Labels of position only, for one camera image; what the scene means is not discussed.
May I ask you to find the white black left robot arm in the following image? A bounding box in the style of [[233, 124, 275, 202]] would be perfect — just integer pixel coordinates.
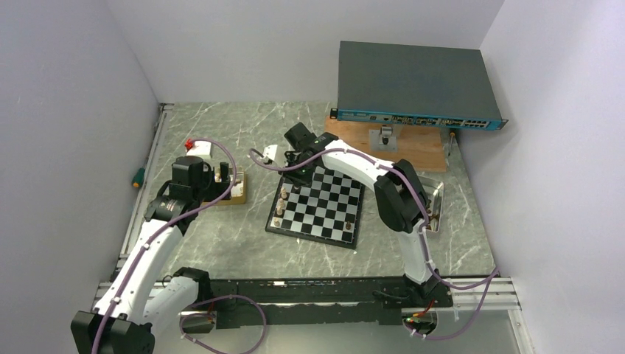
[[71, 156, 237, 353]]

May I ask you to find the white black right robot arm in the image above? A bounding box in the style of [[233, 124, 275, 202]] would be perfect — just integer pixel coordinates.
[[283, 123, 439, 306]]

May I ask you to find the wooden board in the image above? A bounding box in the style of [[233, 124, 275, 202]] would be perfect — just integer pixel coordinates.
[[324, 117, 447, 173]]

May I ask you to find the black and white chessboard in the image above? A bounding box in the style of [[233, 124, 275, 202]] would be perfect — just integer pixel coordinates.
[[265, 167, 366, 249]]

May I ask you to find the green orange screwdriver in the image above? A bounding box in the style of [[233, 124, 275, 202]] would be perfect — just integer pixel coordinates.
[[131, 167, 145, 188]]

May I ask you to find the pink plastic tray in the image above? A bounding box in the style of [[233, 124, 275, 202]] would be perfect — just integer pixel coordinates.
[[419, 176, 444, 234]]

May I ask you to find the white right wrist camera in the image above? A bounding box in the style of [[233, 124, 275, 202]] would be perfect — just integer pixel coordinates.
[[262, 145, 279, 165]]

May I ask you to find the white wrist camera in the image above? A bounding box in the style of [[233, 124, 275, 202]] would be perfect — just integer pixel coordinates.
[[184, 139, 213, 161], [262, 145, 279, 165]]

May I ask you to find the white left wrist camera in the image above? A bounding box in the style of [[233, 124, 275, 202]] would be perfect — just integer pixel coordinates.
[[184, 139, 213, 161]]

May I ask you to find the metal bracket with knob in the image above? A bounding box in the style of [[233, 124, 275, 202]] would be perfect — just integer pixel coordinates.
[[369, 125, 397, 153]]

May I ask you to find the blue grey network switch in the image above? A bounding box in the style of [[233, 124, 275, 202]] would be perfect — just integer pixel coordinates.
[[330, 41, 507, 131]]

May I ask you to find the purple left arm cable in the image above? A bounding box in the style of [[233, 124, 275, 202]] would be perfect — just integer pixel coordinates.
[[90, 139, 268, 354]]

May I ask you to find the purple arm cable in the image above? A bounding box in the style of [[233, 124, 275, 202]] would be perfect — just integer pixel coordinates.
[[248, 147, 500, 341], [90, 139, 268, 354]]

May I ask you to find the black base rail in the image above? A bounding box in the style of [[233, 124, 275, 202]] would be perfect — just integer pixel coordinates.
[[186, 276, 453, 329]]

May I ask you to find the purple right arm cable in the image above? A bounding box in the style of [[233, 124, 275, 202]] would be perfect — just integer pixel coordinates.
[[248, 147, 500, 341]]

